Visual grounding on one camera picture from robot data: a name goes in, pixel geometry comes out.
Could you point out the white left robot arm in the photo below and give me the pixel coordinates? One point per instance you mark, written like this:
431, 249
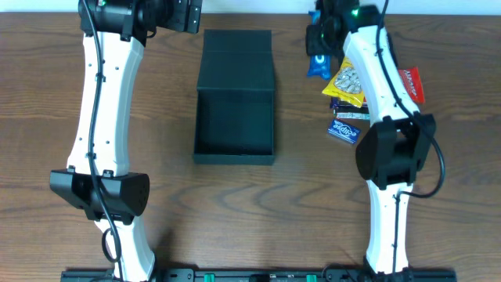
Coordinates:
97, 178

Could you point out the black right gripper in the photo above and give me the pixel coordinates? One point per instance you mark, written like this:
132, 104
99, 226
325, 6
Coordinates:
313, 40

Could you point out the blue Oreo cookie pack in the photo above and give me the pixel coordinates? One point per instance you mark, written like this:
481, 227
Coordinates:
320, 66

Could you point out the yellow sunflower seed bag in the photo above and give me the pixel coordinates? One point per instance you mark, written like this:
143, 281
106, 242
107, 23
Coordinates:
345, 85

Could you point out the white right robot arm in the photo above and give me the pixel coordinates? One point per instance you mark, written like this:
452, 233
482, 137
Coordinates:
394, 149

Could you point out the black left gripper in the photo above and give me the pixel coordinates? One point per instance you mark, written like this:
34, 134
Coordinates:
194, 16

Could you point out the black gift box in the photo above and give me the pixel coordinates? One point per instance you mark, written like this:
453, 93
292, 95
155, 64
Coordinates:
236, 90

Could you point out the blue Eclipse gum pack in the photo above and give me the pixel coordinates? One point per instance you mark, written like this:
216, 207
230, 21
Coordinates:
344, 131

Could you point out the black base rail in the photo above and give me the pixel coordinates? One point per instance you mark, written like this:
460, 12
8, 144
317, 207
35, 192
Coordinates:
329, 275

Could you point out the red snack bag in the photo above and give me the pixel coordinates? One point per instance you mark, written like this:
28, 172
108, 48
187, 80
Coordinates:
413, 84

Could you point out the green and white candy bar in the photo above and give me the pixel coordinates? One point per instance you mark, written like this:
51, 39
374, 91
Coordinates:
350, 115

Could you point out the dark blue candy bar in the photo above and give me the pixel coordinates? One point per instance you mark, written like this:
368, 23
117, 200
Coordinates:
340, 106

